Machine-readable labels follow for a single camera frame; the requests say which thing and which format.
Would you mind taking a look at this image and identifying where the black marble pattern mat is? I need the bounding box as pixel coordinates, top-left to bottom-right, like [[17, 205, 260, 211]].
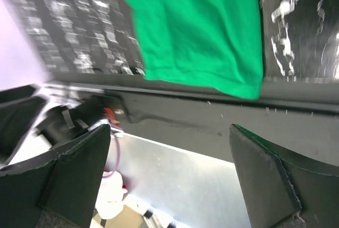
[[8, 0, 338, 83]]

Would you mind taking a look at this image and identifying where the green t shirt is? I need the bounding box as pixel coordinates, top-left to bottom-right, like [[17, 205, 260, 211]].
[[125, 0, 263, 100]]

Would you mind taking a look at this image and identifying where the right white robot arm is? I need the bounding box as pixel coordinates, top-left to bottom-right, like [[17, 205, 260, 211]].
[[1, 86, 338, 227]]

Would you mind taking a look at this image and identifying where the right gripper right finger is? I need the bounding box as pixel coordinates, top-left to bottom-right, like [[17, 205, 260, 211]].
[[229, 124, 338, 227]]

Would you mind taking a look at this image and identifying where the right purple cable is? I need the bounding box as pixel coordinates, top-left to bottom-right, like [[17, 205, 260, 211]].
[[102, 129, 122, 178]]

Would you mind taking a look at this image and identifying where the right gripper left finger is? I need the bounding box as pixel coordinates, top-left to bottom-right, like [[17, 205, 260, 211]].
[[1, 125, 111, 227]]

